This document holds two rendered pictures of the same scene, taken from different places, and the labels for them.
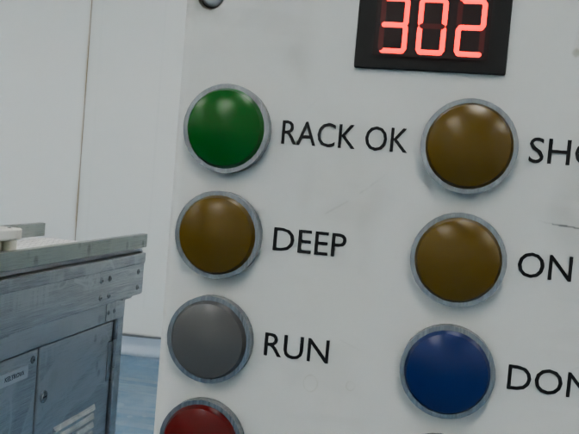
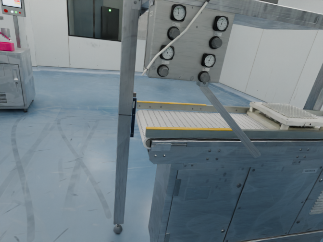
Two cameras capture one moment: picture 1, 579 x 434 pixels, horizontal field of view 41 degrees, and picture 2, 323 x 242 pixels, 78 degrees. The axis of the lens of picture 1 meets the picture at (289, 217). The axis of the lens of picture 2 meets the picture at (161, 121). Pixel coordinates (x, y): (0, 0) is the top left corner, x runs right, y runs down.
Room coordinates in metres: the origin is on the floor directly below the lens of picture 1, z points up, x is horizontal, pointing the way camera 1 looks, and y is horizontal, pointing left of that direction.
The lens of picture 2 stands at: (0.30, 0.08, 1.15)
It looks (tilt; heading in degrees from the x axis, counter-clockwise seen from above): 23 degrees down; 62
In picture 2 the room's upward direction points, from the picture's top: 8 degrees clockwise
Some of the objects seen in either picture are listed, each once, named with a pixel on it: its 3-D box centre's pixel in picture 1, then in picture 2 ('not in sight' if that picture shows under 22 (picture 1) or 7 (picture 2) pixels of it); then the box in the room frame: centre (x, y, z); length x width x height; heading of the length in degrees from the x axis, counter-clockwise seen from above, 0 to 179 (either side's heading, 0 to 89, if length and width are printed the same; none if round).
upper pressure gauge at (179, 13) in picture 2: not in sight; (178, 13); (0.57, 0.58, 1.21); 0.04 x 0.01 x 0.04; 167
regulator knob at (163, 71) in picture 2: not in sight; (164, 69); (0.55, 0.57, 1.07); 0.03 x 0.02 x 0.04; 167
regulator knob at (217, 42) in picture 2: not in sight; (217, 41); (0.68, 0.54, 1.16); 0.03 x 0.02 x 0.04; 167
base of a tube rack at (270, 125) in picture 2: not in sight; (283, 122); (1.24, 0.61, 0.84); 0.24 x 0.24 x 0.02; 77
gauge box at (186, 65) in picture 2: not in sight; (185, 42); (0.63, 0.62, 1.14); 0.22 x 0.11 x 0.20; 167
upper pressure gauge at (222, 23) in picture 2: not in sight; (221, 23); (0.69, 0.55, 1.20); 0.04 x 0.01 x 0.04; 167
